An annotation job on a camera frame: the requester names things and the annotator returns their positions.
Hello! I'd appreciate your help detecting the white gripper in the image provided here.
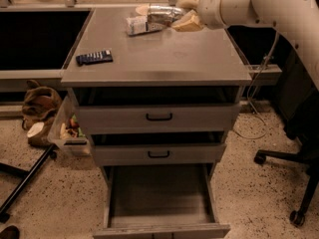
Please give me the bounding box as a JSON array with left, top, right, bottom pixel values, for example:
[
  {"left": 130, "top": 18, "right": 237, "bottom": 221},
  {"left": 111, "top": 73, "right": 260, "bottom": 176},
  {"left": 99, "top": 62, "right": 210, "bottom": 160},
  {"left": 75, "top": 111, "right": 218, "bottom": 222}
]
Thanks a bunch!
[{"left": 171, "top": 0, "right": 228, "bottom": 32}]

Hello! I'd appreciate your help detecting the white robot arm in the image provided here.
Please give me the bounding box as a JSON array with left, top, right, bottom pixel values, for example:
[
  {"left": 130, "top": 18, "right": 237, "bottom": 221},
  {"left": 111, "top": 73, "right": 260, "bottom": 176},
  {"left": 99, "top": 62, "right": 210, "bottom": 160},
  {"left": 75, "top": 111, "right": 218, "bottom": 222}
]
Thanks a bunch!
[{"left": 172, "top": 0, "right": 319, "bottom": 88}]

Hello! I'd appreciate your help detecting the grey drawer cabinet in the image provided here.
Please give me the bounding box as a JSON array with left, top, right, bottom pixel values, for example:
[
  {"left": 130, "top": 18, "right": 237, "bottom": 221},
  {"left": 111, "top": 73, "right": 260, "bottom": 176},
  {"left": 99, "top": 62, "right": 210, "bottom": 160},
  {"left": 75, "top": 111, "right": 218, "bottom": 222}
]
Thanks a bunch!
[{"left": 60, "top": 5, "right": 252, "bottom": 239}]

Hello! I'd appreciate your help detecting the grey top drawer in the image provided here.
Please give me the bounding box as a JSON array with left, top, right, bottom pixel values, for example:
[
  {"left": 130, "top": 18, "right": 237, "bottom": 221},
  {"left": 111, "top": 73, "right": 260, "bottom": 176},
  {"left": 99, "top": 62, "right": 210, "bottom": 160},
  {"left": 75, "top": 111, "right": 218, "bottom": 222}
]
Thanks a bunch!
[{"left": 76, "top": 104, "right": 240, "bottom": 134}]

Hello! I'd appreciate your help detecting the grey drawer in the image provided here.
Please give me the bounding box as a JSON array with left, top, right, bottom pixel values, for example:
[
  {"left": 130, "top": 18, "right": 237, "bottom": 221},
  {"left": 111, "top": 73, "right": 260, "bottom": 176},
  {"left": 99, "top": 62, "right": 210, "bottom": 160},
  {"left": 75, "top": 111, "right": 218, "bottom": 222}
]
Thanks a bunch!
[
  {"left": 76, "top": 104, "right": 240, "bottom": 134},
  {"left": 93, "top": 164, "right": 230, "bottom": 239},
  {"left": 93, "top": 143, "right": 226, "bottom": 166}
]

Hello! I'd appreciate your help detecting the grey middle drawer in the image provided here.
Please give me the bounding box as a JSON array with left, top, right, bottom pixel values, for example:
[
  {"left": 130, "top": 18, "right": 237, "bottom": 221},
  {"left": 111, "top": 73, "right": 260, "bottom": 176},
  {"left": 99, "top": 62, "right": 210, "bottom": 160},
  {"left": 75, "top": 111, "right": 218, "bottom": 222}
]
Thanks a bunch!
[{"left": 93, "top": 143, "right": 226, "bottom": 166}]

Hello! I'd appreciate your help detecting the grey bottom drawer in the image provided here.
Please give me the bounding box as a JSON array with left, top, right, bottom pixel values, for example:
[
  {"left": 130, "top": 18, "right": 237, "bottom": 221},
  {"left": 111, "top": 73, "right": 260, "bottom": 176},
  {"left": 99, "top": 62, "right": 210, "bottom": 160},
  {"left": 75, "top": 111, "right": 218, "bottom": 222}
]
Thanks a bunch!
[{"left": 93, "top": 164, "right": 230, "bottom": 239}]

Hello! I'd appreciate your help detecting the white round plate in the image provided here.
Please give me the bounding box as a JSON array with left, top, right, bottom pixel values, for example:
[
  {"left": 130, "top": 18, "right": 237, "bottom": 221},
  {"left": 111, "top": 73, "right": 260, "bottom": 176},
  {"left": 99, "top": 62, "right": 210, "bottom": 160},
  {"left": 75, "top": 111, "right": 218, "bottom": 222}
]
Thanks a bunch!
[{"left": 136, "top": 4, "right": 150, "bottom": 16}]

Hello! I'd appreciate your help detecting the white plastic bottle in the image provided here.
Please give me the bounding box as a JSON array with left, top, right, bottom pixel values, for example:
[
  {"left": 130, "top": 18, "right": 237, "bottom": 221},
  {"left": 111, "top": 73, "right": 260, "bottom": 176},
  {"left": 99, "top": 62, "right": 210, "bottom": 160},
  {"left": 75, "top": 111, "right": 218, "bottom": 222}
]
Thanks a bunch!
[{"left": 126, "top": 16, "right": 164, "bottom": 36}]

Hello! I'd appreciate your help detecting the dark blue snack bar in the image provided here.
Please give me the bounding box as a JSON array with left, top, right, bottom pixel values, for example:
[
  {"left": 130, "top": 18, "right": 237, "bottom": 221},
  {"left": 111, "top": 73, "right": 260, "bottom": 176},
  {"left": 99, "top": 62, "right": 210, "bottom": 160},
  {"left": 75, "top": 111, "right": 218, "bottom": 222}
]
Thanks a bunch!
[{"left": 76, "top": 50, "right": 113, "bottom": 66}]

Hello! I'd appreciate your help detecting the black office chair base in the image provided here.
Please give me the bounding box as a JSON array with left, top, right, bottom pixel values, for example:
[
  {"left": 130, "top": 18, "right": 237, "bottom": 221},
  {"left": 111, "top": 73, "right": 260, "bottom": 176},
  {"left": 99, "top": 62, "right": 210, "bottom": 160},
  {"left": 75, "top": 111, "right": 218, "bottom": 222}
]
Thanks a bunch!
[{"left": 253, "top": 117, "right": 319, "bottom": 227}]

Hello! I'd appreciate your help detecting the clear plastic storage bin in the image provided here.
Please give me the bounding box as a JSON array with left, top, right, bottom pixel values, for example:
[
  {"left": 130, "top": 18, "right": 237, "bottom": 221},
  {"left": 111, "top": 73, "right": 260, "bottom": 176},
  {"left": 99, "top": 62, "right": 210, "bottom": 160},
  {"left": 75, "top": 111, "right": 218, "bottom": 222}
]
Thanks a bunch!
[{"left": 48, "top": 96, "right": 91, "bottom": 156}]

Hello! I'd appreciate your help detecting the brown bag on floor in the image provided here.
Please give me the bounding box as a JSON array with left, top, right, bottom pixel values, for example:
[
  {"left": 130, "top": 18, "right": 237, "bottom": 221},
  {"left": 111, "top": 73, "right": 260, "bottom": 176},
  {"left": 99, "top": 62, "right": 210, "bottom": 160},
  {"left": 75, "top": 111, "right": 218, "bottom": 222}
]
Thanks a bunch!
[{"left": 22, "top": 80, "right": 62, "bottom": 146}]

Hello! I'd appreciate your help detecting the black metal floor stand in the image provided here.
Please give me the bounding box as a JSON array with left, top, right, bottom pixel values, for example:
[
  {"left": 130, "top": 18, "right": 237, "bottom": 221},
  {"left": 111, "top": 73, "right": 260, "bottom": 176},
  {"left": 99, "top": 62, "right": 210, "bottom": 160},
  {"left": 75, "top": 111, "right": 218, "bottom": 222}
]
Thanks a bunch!
[{"left": 0, "top": 144, "right": 57, "bottom": 223}]

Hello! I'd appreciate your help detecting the black shoe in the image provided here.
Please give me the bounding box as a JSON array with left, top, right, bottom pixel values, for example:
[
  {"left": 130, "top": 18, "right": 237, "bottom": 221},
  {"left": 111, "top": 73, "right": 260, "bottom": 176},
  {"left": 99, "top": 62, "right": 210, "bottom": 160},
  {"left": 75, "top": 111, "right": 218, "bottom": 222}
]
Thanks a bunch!
[{"left": 0, "top": 226, "right": 20, "bottom": 239}]

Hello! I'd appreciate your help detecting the white cable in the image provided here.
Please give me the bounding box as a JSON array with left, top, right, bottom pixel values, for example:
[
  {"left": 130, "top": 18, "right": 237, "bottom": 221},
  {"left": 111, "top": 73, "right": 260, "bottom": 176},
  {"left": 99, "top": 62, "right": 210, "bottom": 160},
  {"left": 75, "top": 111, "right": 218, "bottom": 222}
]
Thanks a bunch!
[{"left": 232, "top": 30, "right": 282, "bottom": 141}]

